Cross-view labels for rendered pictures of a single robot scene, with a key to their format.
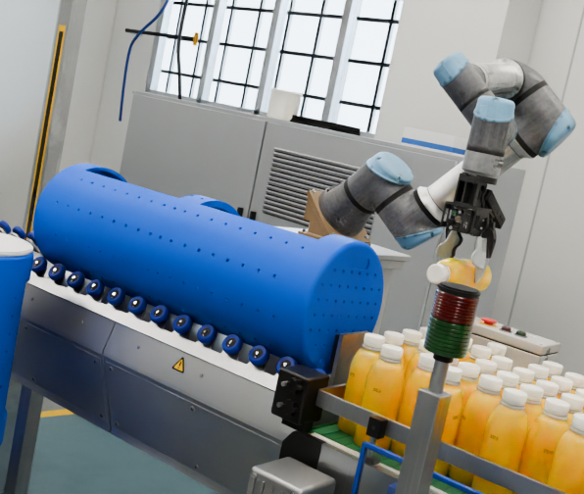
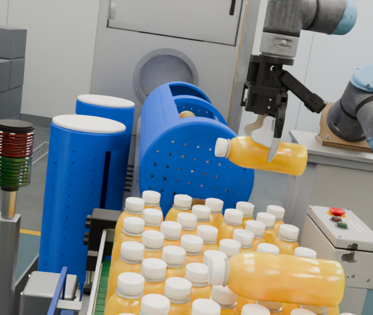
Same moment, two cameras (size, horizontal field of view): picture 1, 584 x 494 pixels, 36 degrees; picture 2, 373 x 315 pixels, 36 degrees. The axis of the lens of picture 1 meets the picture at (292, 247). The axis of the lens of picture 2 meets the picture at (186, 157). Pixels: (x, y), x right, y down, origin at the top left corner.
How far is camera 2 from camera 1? 1.42 m
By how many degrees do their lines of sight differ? 47
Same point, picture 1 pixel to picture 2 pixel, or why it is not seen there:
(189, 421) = not seen: hidden behind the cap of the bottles
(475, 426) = not seen: hidden behind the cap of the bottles
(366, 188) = (348, 96)
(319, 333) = (163, 193)
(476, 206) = (267, 86)
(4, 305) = (86, 162)
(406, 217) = (368, 120)
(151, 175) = not seen: outside the picture
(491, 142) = (271, 21)
